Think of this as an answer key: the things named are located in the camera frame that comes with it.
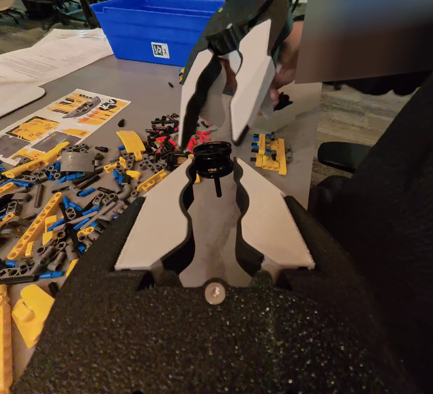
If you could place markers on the person's right hand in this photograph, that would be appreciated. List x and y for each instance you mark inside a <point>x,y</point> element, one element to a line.
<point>291,62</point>

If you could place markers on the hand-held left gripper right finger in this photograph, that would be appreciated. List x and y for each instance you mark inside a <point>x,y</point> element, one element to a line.
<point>274,228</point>

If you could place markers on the pile of toy building pieces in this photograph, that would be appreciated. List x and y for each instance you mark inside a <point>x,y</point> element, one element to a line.
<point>67,204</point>

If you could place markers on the black chair armrest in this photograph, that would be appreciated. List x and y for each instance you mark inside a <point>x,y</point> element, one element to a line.
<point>341,157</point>

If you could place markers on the blue plastic bin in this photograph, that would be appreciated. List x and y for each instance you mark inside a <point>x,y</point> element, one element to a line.
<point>135,28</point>

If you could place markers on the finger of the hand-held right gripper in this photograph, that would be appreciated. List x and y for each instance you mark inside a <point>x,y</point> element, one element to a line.
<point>189,96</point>
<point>253,79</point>

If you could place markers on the yellow grey sticker sheet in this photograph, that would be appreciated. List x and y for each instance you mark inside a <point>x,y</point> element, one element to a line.
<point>67,113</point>

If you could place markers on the black toy wheel rim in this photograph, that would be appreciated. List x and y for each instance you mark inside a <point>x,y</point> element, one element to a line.
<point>213,160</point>

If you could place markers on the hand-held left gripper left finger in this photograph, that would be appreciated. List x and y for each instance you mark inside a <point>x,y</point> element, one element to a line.
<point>155,231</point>

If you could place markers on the white booklet stand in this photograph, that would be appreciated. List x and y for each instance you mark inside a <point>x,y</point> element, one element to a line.
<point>17,98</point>

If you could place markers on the white paper sheets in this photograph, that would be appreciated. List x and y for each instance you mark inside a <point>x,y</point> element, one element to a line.
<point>50,55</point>

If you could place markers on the yellow assembled toy block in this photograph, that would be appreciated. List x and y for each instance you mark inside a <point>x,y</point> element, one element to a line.
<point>270,157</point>

